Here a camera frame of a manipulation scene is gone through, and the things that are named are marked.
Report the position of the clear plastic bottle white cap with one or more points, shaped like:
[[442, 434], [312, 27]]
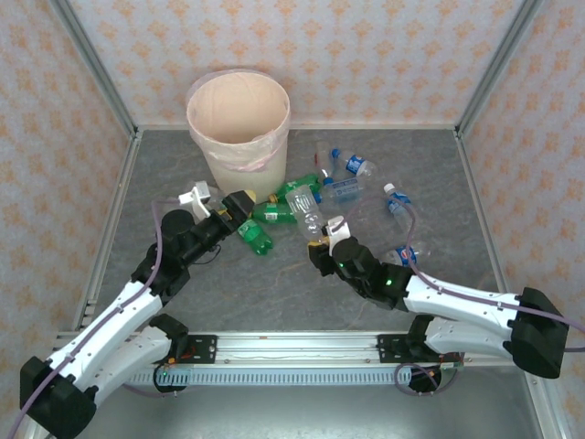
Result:
[[306, 212]]

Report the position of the green plastic bottle yellow cap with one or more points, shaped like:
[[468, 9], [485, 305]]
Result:
[[269, 214], [279, 191], [255, 238]]

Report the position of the clear bottle pale blue label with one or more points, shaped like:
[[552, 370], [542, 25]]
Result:
[[343, 191]]

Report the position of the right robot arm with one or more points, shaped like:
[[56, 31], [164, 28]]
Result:
[[457, 292]]

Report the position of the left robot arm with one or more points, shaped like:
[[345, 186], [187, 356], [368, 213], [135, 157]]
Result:
[[105, 320]]

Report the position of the cream plastic bin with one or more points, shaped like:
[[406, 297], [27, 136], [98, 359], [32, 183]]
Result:
[[247, 178]]

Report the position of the pink translucent bin bag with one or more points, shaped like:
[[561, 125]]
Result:
[[237, 157]]

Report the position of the clear bottle blue label white cap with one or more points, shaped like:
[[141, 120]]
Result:
[[396, 206]]

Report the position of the clear bottle red label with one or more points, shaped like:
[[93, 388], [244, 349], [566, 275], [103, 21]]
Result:
[[322, 157]]

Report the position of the grey metal lower panel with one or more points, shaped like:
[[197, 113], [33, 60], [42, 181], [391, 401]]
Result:
[[292, 411]]

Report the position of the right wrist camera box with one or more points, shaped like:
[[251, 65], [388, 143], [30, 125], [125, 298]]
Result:
[[337, 230]]

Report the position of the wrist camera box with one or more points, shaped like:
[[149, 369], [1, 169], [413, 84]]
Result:
[[337, 230], [197, 194]]

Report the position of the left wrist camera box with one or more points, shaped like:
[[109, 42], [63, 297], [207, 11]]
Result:
[[197, 194]]

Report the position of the aluminium table edge rail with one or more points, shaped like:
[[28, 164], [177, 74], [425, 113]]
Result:
[[473, 183], [109, 228], [365, 126]]

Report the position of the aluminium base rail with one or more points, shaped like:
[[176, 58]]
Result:
[[297, 347]]

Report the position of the aluminium frame post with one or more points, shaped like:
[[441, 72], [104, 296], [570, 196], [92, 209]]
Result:
[[98, 68], [498, 68]]

